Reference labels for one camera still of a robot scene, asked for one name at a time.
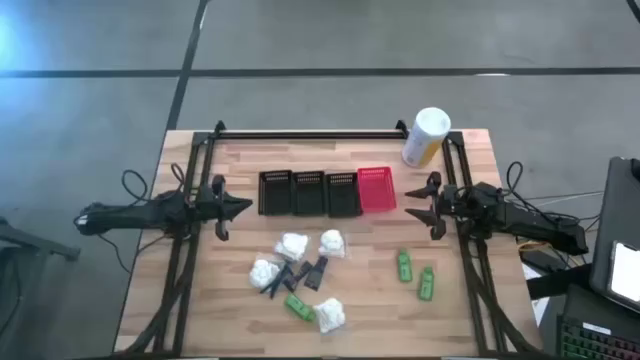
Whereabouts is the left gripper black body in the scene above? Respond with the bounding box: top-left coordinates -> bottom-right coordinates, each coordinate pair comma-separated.
194,173 -> 233,243

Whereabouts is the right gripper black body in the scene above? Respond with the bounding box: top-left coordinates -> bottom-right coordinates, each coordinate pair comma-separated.
428,170 -> 459,242

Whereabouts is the green travel bottle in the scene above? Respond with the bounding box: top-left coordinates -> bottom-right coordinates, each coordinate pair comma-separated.
397,248 -> 414,284
417,265 -> 435,302
283,292 -> 317,323

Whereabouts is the clear bag of cotton balls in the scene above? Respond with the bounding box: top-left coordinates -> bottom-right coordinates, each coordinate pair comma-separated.
273,231 -> 311,263
312,297 -> 347,335
318,228 -> 349,260
248,257 -> 281,290

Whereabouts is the dark blue toothbrush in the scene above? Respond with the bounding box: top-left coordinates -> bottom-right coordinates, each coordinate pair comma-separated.
268,262 -> 295,300
259,267 -> 289,296

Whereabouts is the black packaged comb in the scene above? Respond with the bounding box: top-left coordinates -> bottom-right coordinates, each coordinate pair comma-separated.
303,255 -> 330,293
282,259 -> 314,294

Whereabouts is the black plastic basket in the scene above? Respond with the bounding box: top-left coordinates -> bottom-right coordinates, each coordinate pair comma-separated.
257,169 -> 294,217
325,171 -> 363,219
291,170 -> 329,218

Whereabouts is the red plastic basket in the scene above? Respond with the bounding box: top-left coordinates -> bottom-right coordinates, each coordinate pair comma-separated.
356,165 -> 398,215

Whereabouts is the white yellow wipes canister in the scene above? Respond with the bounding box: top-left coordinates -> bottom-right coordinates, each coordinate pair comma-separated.
401,106 -> 452,169

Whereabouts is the black power adapter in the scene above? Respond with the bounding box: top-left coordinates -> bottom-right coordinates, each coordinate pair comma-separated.
519,248 -> 554,274

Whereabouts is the white paper sheet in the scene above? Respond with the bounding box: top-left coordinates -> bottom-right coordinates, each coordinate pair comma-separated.
521,264 -> 551,326

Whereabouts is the black laptop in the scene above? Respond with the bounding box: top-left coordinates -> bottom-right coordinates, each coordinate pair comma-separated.
589,156 -> 640,314

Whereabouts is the black floor stand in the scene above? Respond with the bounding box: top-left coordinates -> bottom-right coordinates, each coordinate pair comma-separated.
0,217 -> 81,360

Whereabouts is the backlit keyboard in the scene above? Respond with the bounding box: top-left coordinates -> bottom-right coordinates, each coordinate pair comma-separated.
556,314 -> 640,360

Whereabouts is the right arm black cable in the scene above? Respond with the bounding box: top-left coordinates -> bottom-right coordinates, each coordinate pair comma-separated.
505,160 -> 579,224

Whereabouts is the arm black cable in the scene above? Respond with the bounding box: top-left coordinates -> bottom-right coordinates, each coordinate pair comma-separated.
120,162 -> 188,204
505,160 -> 579,224

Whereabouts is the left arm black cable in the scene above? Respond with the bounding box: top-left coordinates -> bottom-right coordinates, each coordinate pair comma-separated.
120,162 -> 188,204

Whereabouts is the black metal table frame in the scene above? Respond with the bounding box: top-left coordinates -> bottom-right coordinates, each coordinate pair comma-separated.
113,119 -> 549,360

